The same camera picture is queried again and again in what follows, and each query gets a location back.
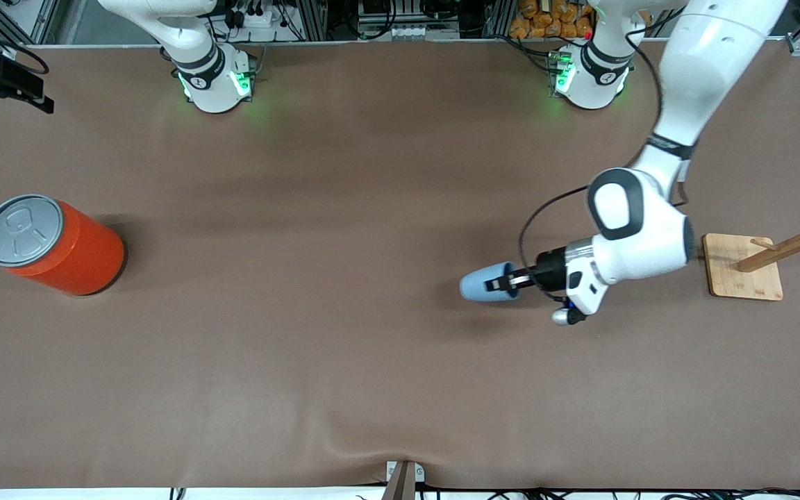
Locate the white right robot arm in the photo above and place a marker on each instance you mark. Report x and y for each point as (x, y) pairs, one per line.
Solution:
(209, 83)

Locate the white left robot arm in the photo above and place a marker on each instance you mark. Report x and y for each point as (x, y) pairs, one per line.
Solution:
(712, 62)

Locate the bamboo mug tree stand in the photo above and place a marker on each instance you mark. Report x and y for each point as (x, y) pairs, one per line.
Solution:
(740, 278)

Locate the orange snack bag pile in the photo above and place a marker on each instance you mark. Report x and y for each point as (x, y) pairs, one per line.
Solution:
(546, 21)

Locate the white power strip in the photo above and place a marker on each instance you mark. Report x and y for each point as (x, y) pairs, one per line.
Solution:
(257, 17)

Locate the white connector block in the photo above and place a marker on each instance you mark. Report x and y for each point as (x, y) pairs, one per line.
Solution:
(410, 32)

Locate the light blue plastic cup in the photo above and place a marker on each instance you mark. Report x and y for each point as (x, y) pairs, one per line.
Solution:
(476, 286)

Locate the orange can-shaped container silver lid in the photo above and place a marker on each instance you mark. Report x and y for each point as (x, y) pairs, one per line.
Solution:
(87, 257)

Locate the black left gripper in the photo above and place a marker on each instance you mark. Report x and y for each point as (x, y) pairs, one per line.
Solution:
(548, 271)

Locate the brown table mat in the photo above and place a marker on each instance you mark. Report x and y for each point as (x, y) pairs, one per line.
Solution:
(372, 278)

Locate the metal mount bracket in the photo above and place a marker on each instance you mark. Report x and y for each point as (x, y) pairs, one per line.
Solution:
(403, 480)

